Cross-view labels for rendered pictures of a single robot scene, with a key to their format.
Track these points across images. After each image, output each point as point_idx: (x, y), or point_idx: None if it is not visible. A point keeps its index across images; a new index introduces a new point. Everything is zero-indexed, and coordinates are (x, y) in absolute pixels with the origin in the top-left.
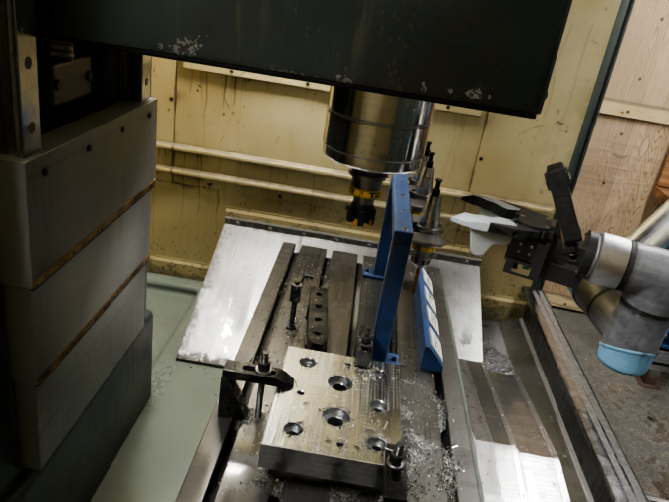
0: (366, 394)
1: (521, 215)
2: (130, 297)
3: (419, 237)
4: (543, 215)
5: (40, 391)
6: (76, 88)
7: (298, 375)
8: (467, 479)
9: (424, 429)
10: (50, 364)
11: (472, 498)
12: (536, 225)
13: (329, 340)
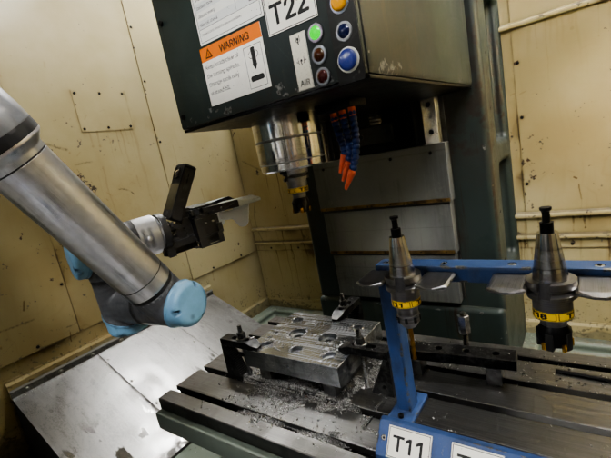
0: (309, 346)
1: (205, 203)
2: None
3: (376, 273)
4: (198, 206)
5: (336, 259)
6: (377, 138)
7: (344, 323)
8: (241, 422)
9: (300, 414)
10: (338, 250)
11: (226, 418)
12: (190, 205)
13: (447, 382)
